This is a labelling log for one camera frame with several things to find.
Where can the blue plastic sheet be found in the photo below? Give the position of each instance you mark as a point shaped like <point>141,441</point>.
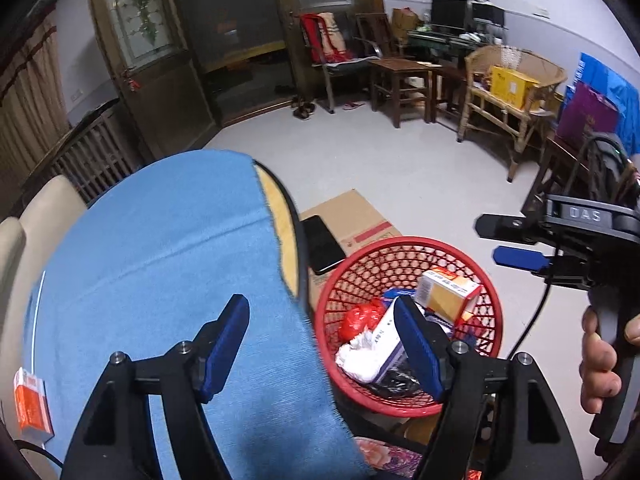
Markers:
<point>615,80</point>

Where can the yellow small box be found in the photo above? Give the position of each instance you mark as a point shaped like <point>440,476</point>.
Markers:
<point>450,297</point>

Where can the black plastic bag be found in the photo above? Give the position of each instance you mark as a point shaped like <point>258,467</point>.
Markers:
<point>400,385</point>

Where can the brown cardboard box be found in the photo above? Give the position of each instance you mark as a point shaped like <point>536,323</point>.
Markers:
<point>350,215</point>

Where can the white paper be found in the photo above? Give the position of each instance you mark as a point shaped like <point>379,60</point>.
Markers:
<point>357,360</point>

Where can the dark wooden stand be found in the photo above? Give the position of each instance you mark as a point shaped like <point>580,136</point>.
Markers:
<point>550,160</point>

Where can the cream leather sofa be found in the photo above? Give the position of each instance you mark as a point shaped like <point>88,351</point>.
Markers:
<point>50,205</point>

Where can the wooden glass door leaf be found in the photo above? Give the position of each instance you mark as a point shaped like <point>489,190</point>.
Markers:
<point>287,45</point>
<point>165,95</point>

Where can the wicker armchair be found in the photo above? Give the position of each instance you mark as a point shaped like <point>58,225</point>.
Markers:
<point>550,70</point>

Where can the orange and white box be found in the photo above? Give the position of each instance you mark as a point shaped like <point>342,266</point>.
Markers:
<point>30,405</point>

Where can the wooden crib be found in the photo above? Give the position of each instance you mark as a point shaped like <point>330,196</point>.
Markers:
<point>95,155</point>

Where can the black computer monitor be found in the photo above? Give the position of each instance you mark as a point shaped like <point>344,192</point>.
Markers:
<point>450,10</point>
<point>489,16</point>

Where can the yellow cardboard box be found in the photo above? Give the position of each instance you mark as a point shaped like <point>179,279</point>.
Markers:
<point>515,85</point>

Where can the wooden stool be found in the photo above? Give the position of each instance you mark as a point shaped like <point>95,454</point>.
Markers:
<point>400,65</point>

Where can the red plastic mesh basket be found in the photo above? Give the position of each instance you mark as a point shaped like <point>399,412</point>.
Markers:
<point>370,265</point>

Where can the blue tablecloth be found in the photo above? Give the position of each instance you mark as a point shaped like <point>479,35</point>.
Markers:
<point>150,260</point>

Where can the red plastic bag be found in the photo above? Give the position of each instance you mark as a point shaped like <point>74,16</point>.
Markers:
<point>360,322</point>

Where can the red striped towel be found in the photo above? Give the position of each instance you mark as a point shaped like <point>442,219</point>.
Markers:
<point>315,35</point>

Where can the metal chair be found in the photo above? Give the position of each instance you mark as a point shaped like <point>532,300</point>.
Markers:
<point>350,62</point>

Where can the person's right hand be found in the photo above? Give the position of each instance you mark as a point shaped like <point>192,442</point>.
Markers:
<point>597,375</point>

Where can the blue foil packet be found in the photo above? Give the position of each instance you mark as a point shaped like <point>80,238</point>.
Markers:
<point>400,294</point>

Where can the white thin stick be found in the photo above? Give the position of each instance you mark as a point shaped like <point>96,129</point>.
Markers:
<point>39,292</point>

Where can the purple paper bag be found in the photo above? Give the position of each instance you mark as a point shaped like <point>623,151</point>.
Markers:
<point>585,115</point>

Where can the pink slipper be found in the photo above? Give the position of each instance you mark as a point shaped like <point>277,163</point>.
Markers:
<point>353,106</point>

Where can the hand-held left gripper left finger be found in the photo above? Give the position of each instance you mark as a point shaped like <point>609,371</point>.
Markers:
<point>225,355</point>

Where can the brown paper bag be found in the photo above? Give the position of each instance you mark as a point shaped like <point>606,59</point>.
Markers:
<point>406,21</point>

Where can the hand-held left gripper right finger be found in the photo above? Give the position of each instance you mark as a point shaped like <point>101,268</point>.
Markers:
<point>415,345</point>

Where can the beige curtain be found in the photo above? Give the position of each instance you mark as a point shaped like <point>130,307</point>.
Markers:
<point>25,110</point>

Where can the green desk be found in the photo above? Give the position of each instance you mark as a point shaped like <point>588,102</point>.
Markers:
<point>440,42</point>

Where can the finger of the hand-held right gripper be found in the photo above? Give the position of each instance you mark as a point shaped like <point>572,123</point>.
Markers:
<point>505,227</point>
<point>520,257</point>

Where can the floral printed fabric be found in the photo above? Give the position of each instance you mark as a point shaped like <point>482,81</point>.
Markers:
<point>390,460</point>

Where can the pair of dark shoes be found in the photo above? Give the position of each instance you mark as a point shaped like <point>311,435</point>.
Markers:
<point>303,111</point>

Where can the round wooden table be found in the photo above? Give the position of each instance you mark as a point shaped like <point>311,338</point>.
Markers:
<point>280,220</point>

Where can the black smartphone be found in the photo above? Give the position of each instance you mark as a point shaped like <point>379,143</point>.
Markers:
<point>322,245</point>

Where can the wooden armchair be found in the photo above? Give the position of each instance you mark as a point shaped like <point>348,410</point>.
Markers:
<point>375,30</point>

